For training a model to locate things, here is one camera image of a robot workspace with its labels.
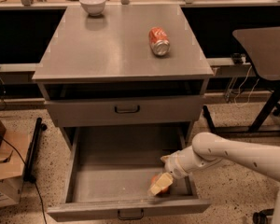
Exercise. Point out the closed grey top drawer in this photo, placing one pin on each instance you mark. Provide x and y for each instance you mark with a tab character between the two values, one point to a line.
122	111

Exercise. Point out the white ceramic bowl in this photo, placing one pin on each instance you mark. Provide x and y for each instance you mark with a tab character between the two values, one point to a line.
93	7

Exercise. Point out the dark side table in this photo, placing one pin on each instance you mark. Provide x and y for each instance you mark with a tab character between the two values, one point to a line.
262	47

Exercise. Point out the open grey middle drawer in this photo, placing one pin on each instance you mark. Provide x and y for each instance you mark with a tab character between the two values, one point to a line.
110	173

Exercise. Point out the orange soda can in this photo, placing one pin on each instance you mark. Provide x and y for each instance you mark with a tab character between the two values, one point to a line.
158	41

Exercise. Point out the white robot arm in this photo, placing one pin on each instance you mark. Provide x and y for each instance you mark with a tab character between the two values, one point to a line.
207	150

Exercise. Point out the orange fruit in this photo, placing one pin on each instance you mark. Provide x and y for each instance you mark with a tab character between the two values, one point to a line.
159	185

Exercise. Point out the cardboard box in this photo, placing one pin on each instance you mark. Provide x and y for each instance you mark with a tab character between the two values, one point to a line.
13	147

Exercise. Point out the black caster bottom right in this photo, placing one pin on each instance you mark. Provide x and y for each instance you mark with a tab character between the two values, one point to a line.
263	216

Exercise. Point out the black stand leg right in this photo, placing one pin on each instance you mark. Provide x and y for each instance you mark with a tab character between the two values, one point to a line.
209	120

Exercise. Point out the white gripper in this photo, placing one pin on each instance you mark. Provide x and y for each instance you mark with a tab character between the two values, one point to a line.
172	165

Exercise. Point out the grey drawer cabinet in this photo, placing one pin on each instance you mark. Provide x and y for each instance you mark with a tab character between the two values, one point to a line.
109	57

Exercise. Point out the black stand leg left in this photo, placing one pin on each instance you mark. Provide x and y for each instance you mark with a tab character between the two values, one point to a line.
40	127

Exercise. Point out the black stand leg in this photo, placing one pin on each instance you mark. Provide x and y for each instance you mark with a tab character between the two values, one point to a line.
209	120
40	127

